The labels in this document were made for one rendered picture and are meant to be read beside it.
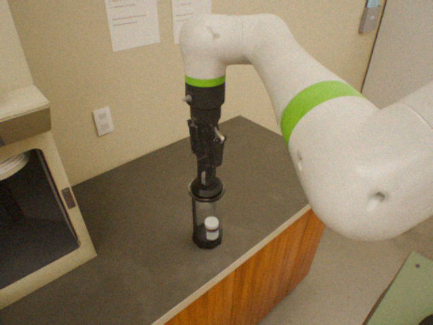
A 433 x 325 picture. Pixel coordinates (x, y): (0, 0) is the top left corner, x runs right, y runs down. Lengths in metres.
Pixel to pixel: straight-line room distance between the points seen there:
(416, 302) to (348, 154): 0.57
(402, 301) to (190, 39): 0.73
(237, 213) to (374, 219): 0.83
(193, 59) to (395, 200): 0.46
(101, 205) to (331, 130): 1.00
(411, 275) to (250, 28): 0.64
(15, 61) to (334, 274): 2.04
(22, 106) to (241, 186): 0.86
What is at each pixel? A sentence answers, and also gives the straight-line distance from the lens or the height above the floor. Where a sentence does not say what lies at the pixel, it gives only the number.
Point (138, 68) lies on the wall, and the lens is 1.28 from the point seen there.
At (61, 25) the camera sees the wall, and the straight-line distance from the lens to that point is 1.15.
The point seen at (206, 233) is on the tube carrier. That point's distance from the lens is 0.92.
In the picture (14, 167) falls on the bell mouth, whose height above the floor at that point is 1.33.
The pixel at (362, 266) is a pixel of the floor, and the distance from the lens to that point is 2.31.
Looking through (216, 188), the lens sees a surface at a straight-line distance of 0.82.
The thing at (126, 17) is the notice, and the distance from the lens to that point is 1.22.
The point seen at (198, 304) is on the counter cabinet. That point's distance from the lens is 1.04.
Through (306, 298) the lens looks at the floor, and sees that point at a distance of 2.03.
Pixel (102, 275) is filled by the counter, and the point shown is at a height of 0.94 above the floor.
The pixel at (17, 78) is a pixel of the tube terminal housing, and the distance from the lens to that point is 0.70.
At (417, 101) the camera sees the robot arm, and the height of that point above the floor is 1.62.
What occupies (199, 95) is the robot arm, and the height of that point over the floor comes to 1.46.
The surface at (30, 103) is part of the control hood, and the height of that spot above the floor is 1.51.
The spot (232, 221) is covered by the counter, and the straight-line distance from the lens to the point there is 1.06.
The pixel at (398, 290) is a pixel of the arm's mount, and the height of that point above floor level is 1.11.
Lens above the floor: 1.72
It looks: 36 degrees down
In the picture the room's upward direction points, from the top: straight up
